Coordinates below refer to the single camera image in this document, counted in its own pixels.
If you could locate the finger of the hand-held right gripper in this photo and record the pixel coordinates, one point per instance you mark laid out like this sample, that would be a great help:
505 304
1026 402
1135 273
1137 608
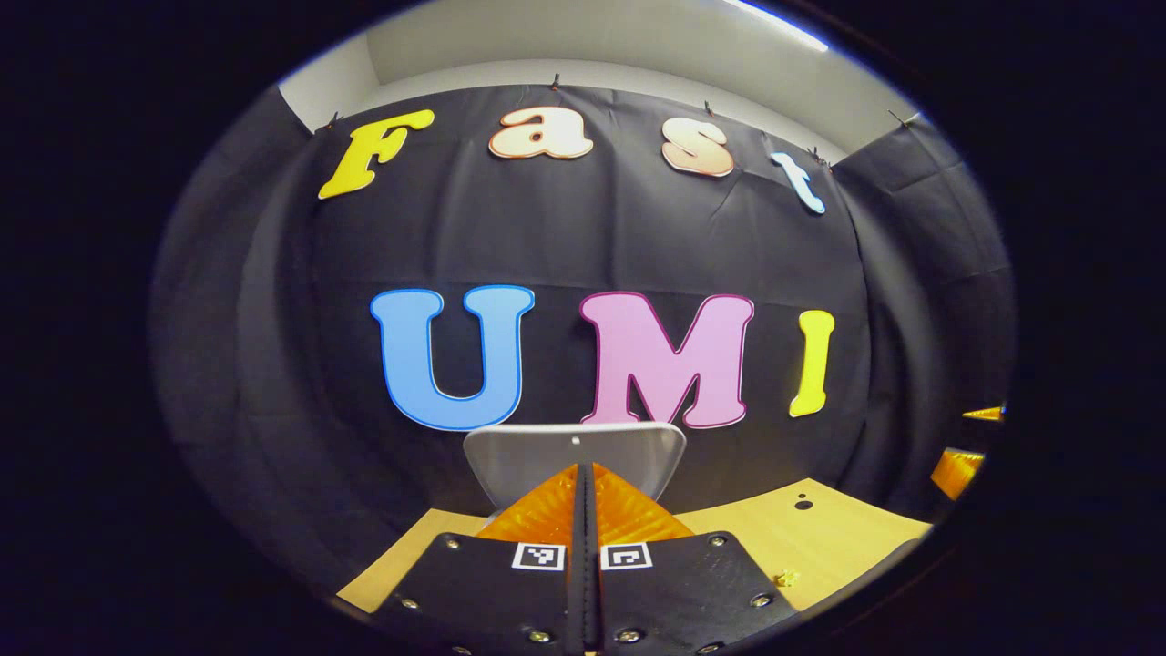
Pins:
988 414
956 472

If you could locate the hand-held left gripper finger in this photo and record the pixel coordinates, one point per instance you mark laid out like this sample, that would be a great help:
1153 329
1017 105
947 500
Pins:
590 601
575 601

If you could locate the grey desktop garbage bin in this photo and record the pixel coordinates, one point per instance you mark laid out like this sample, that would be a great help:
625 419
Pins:
547 456

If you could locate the yellow paper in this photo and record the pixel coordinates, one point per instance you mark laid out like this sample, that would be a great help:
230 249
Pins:
786 578

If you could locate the wooden desktop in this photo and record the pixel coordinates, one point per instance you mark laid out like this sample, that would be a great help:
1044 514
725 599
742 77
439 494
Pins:
820 538

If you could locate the black backdrop cloth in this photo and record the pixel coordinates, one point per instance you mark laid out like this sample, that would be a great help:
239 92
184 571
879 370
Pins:
565 237

